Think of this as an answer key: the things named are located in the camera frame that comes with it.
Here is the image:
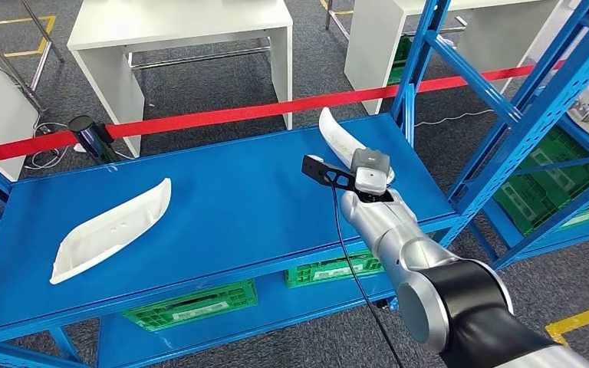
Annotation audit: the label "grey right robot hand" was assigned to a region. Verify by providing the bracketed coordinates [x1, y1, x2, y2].
[351, 148, 392, 176]

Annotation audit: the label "broad white shell part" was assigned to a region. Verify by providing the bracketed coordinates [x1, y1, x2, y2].
[318, 107, 396, 184]

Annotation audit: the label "blue steel shelf rack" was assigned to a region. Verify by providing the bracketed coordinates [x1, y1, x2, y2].
[482, 109, 589, 281]
[0, 0, 589, 368]

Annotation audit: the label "long narrow white shell part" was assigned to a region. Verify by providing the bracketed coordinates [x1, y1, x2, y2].
[49, 177, 173, 285]

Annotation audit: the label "green plastic crate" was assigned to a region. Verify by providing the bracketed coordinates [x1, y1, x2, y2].
[495, 175, 589, 237]
[285, 251, 384, 289]
[515, 126, 589, 204]
[388, 35, 413, 85]
[121, 279, 259, 333]

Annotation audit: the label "white table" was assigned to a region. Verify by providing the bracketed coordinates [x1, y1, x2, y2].
[345, 0, 562, 115]
[67, 0, 295, 159]

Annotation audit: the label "red barrier belt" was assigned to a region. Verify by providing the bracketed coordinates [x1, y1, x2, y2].
[0, 130, 80, 165]
[106, 58, 568, 140]

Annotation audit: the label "yellow floor tape strip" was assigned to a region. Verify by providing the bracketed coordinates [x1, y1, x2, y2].
[320, 0, 355, 15]

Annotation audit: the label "yellow floor tape outline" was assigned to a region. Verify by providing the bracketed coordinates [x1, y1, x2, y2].
[545, 299, 589, 347]

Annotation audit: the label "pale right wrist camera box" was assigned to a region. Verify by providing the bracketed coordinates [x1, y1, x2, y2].
[354, 167, 391, 198]

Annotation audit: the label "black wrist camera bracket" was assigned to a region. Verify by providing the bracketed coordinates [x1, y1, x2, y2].
[301, 153, 357, 193]

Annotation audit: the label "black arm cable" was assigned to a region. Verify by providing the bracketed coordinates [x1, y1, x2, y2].
[328, 183, 405, 368]

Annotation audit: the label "white floor cable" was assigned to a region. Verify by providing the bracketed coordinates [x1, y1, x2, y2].
[415, 107, 496, 128]

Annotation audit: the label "black barrier post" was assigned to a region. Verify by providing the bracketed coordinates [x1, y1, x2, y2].
[68, 115, 120, 166]

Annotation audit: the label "tangled floor cables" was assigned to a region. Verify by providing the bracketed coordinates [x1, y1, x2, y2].
[24, 121, 74, 171]

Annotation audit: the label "chrome tube frame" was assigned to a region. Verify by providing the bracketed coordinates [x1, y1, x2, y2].
[0, 0, 65, 113]

